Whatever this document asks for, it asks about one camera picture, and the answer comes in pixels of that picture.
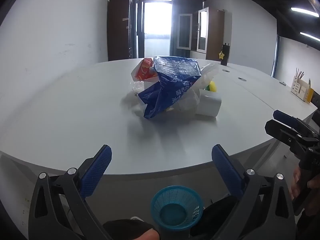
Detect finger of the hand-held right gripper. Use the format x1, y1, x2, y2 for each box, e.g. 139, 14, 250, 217
273, 110, 320, 138
265, 119, 320, 156

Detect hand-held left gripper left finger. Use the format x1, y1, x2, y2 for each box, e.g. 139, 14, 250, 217
28, 144, 114, 240

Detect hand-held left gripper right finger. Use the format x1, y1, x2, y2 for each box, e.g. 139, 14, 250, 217
212, 144, 297, 240

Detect blue mesh wastebasket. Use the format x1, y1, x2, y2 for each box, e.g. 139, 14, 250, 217
151, 185, 203, 240

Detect white plastic bag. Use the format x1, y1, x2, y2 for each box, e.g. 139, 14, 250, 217
172, 62, 220, 115

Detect blue plastic bag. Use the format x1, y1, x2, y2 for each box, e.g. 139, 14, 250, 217
137, 55, 202, 120

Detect red snack bag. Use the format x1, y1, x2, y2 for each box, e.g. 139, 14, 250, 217
131, 58, 158, 82

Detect person's right hand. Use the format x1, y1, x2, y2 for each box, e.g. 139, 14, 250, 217
290, 167, 301, 202

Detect person's left hand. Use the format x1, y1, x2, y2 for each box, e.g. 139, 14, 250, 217
136, 230, 161, 240

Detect wooden pen holder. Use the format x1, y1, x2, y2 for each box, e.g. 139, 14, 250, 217
290, 75, 312, 102

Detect yellow black tool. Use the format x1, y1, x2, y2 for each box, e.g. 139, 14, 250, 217
305, 78, 315, 103

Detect grey vertical pipe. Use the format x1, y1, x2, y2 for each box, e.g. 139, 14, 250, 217
271, 36, 280, 78

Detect person's left leg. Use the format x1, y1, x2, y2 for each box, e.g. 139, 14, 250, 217
102, 219, 157, 240

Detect white plastic cup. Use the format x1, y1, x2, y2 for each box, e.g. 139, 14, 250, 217
196, 89, 222, 117

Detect black tumbler with yellow star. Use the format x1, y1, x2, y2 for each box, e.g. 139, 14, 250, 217
219, 43, 230, 66

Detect ceiling tube light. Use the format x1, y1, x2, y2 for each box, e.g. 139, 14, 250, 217
299, 32, 320, 42
291, 7, 320, 18

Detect crumpled clear plastic wrap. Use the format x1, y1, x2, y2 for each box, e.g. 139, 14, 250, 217
126, 80, 145, 110

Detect brown glass-door cabinet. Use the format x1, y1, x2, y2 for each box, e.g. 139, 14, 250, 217
176, 7, 225, 62

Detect white low cabinet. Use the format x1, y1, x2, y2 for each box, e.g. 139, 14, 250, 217
172, 49, 207, 60

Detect brown wardrobe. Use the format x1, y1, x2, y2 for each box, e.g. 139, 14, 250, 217
107, 0, 140, 61

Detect glass balcony door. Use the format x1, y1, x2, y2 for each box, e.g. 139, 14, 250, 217
136, 0, 173, 58

